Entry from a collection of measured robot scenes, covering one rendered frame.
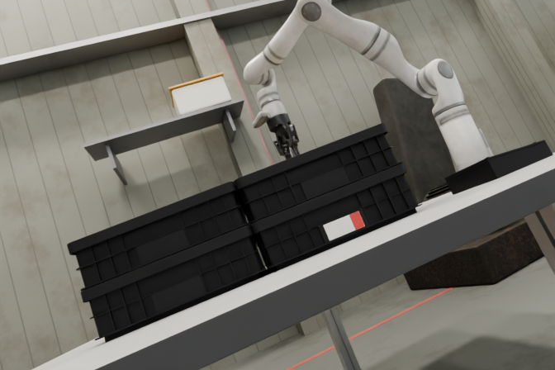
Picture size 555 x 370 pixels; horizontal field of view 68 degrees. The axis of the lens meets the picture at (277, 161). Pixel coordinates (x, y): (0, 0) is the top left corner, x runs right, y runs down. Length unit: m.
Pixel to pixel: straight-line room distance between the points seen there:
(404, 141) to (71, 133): 3.22
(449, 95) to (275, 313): 0.95
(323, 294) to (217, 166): 3.79
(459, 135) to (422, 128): 3.06
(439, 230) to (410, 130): 3.71
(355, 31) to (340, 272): 0.86
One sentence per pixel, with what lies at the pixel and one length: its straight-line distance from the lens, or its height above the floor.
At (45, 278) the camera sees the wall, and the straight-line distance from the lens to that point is 4.25.
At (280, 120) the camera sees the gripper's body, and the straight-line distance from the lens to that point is 1.31.
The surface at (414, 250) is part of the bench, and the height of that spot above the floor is 0.68.
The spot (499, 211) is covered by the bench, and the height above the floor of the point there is 0.68.
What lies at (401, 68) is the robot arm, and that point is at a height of 1.09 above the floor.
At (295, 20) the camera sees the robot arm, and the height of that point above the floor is 1.35.
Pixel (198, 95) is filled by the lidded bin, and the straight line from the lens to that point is 3.76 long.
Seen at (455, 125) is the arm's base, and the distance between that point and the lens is 1.26.
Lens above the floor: 0.73
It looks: 12 degrees up
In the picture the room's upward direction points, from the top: 22 degrees counter-clockwise
